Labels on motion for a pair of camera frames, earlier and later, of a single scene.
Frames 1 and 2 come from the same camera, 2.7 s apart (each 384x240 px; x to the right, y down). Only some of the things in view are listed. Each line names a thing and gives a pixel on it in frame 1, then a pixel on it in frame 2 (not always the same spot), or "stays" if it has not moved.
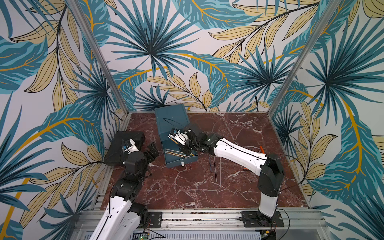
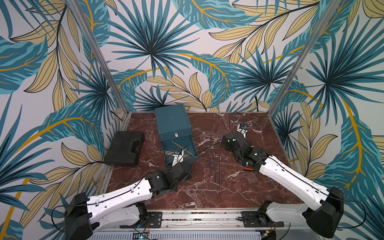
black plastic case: (115, 156) stays
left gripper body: (143, 172) to (189, 176)
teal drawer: (174, 157) stays
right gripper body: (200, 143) to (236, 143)
